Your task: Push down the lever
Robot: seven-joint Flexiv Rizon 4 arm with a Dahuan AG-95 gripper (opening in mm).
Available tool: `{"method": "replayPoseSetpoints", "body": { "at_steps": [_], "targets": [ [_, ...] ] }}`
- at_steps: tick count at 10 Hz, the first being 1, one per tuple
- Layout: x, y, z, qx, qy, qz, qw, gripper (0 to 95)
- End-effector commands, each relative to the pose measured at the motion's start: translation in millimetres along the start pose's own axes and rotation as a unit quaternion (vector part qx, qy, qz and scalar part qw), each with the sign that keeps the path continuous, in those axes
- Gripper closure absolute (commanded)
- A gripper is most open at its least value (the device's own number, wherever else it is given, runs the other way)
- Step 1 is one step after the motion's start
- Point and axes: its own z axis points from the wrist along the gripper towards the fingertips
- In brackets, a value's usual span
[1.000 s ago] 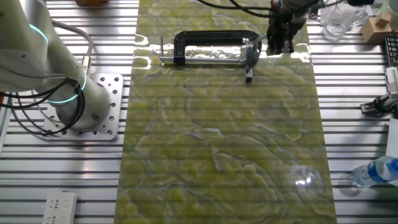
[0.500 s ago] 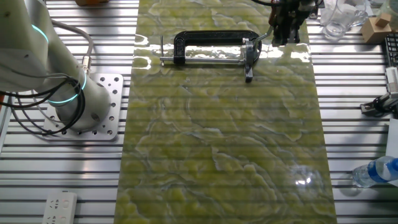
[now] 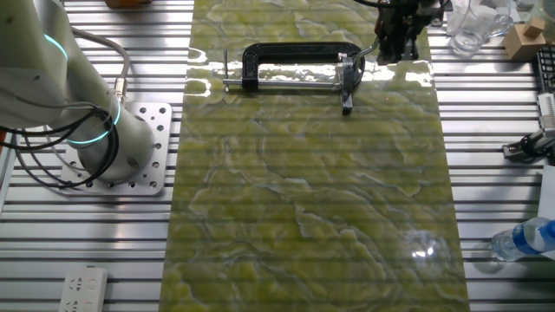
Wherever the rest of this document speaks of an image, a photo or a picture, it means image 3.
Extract orange-brown object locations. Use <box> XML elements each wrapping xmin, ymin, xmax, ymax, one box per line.
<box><xmin>103</xmin><ymin>0</ymin><xmax>153</xmax><ymax>9</ymax></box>

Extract large wooden block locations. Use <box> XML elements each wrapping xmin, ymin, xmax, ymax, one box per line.
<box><xmin>502</xmin><ymin>23</ymin><xmax>547</xmax><ymax>62</ymax></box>

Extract black cable bundle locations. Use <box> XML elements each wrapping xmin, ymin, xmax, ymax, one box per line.
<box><xmin>0</xmin><ymin>107</ymin><xmax>121</xmax><ymax>191</ymax></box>

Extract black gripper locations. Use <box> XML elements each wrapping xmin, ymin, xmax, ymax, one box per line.
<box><xmin>375</xmin><ymin>0</ymin><xmax>434</xmax><ymax>62</ymax></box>

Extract black and silver clamp tool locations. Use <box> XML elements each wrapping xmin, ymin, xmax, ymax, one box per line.
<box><xmin>501</xmin><ymin>127</ymin><xmax>555</xmax><ymax>166</ymax></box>

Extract translucent container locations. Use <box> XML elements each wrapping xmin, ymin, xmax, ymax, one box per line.
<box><xmin>536</xmin><ymin>0</ymin><xmax>555</xmax><ymax>44</ymax></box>

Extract green marble pattern mat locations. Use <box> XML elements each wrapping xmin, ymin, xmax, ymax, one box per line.
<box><xmin>158</xmin><ymin>0</ymin><xmax>472</xmax><ymax>312</ymax></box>

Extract clear water bottle blue label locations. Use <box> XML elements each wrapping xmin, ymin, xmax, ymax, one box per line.
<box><xmin>490</xmin><ymin>216</ymin><xmax>555</xmax><ymax>263</ymax></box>

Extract small wooden block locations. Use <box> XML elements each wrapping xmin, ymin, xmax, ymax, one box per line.
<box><xmin>523</xmin><ymin>16</ymin><xmax>546</xmax><ymax>39</ymax></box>

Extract black keyboard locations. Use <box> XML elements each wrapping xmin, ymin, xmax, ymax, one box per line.
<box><xmin>536</xmin><ymin>45</ymin><xmax>555</xmax><ymax>94</ymax></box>

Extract white ribbed device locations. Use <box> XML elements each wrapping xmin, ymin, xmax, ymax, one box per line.
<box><xmin>536</xmin><ymin>92</ymin><xmax>555</xmax><ymax>129</ymax></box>

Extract grey cable with metal connector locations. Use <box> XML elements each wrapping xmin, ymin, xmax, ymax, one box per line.
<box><xmin>70</xmin><ymin>26</ymin><xmax>132</xmax><ymax>107</ymax></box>

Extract silver robot mounting plate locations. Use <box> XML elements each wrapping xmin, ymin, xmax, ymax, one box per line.
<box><xmin>58</xmin><ymin>101</ymin><xmax>173</xmax><ymax>197</ymax></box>

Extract white power strip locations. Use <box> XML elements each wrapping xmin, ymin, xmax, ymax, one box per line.
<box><xmin>58</xmin><ymin>265</ymin><xmax>109</xmax><ymax>312</ymax></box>

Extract clear glass mug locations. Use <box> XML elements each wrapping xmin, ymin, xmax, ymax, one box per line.
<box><xmin>446</xmin><ymin>0</ymin><xmax>515</xmax><ymax>57</ymax></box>

